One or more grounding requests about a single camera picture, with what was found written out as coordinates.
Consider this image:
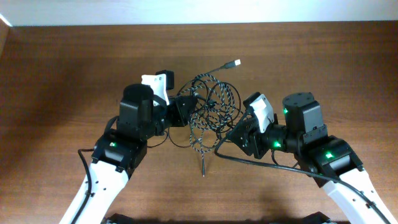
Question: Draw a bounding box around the thin black cable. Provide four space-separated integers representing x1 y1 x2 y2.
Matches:
146 58 249 149

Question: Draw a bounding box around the black and white braided cable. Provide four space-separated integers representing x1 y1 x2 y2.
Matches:
177 73 237 177

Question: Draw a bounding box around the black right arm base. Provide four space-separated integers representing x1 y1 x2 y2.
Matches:
301 212 332 224

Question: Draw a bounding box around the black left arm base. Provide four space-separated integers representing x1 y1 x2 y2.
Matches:
101 213 136 224

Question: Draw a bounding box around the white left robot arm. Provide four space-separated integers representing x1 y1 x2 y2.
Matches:
60 84 198 223

